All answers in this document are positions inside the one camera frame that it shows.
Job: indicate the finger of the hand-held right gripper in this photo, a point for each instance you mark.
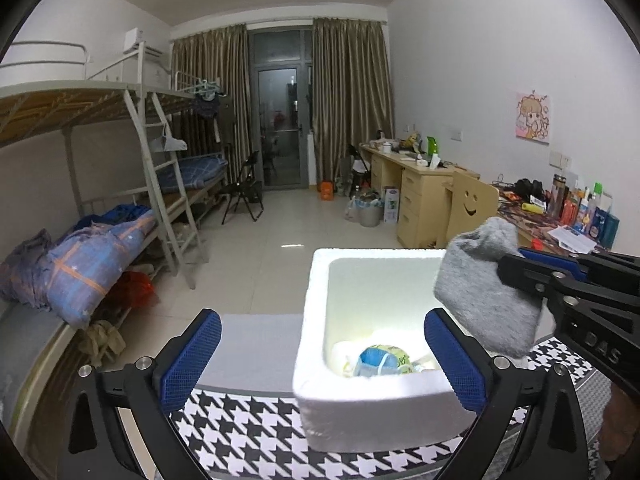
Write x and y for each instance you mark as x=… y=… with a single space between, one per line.
x=550 y=260
x=525 y=275

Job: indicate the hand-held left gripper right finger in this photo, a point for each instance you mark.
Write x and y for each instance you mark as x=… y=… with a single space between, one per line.
x=452 y=360

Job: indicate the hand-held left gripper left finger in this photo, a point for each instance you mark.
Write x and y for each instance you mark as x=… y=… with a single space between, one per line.
x=192 y=355

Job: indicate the grey sock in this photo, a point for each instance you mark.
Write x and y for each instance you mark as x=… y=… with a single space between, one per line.
x=485 y=290

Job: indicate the blue green packet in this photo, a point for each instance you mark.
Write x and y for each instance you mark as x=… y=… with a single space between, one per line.
x=377 y=360

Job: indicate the white foam box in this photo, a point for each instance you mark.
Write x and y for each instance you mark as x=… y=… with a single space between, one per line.
x=380 y=410

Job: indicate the person's right hand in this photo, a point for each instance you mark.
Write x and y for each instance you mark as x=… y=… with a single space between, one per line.
x=620 y=430

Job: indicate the printed paper sheets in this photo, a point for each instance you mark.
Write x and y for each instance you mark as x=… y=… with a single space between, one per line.
x=572 y=239

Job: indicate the group of toiletry bottles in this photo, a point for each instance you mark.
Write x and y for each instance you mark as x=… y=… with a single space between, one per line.
x=590 y=210

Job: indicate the black bag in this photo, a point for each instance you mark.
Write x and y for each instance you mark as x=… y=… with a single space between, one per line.
x=529 y=189

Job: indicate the red plastic bag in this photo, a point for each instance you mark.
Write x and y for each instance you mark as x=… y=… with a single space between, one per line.
x=135 y=290

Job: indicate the wooden chair with smiley cutout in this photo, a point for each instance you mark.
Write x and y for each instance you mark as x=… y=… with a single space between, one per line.
x=472 y=205

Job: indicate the beige crumpled cloth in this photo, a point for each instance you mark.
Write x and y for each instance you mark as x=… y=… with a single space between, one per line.
x=102 y=342

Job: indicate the houndstooth tablecloth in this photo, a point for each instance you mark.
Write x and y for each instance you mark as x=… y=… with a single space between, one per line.
x=250 y=435

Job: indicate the wooden desk with drawers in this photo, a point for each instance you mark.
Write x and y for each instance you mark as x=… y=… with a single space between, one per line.
x=415 y=200

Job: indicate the blue plaid quilt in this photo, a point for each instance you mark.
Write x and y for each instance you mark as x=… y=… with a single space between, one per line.
x=85 y=270

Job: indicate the white carton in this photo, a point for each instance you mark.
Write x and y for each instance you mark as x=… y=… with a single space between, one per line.
x=391 y=205

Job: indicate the metal bucket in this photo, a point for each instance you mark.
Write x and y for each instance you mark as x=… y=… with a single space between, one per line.
x=365 y=212

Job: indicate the black folding chair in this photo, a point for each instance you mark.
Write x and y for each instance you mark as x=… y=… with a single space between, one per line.
x=245 y=190
x=361 y=170

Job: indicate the white metal bunk bed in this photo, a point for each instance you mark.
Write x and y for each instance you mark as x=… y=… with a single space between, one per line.
x=100 y=105
x=205 y=170

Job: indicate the orange container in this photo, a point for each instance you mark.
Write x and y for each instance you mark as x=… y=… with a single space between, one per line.
x=326 y=191

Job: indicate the hanging dark clothes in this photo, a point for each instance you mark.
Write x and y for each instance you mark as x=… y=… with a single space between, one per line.
x=207 y=105

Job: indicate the brown curtain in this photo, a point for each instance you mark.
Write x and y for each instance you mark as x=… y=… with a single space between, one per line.
x=210 y=100
x=350 y=90

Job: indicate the glass balcony door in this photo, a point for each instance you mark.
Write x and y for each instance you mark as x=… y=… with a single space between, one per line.
x=280 y=110

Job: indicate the white air conditioner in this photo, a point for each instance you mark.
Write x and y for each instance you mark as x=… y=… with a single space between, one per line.
x=142 y=42

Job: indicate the white wall socket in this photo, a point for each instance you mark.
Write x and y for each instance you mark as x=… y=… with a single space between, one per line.
x=560 y=159

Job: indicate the cartoon wall poster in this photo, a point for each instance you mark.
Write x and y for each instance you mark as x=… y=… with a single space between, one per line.
x=531 y=116

